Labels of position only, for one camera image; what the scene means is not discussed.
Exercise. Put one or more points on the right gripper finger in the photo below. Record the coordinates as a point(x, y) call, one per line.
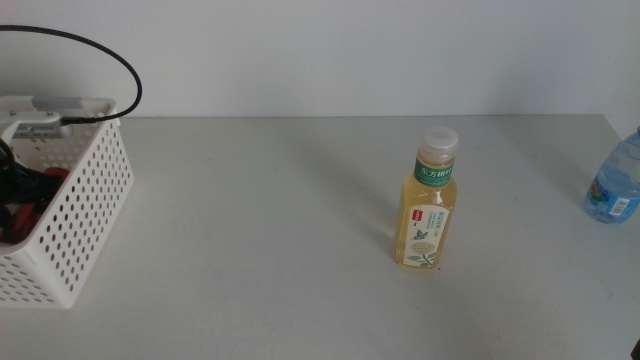
point(636, 351)

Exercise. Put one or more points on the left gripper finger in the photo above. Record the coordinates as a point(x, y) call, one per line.
point(46, 192)

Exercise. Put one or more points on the red soda can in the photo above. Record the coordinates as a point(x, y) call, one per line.
point(22, 224)

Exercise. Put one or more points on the clear water bottle blue cap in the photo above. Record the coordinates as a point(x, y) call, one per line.
point(617, 185)

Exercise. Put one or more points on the yellow tea bottle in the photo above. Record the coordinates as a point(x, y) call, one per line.
point(426, 200)

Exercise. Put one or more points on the white perforated plastic basket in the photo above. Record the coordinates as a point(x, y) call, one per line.
point(95, 200)

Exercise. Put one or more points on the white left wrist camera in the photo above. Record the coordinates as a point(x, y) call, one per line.
point(35, 127)

